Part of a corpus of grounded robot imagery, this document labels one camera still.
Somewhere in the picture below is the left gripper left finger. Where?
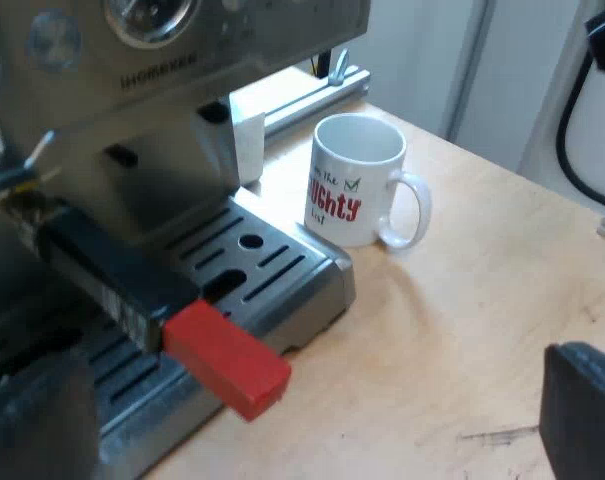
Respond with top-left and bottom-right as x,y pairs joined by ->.
0,209 -> 101,480

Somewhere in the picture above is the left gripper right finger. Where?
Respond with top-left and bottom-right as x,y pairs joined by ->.
538,341 -> 605,480

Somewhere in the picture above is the white mug with red and black print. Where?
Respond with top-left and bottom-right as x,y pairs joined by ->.
304,112 -> 433,251

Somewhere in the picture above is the steel espresso machine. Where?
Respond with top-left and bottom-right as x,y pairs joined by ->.
0,0 -> 372,480

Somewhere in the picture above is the grey metal clamp lever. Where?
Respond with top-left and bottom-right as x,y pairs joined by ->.
328,48 -> 351,86

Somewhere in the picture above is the filter holder with red-ended handle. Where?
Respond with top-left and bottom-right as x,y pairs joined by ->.
34,204 -> 292,424

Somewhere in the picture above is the thick black cable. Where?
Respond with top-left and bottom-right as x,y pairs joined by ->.
555,49 -> 605,209

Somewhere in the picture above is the aluminium rail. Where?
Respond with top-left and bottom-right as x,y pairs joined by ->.
261,67 -> 372,141

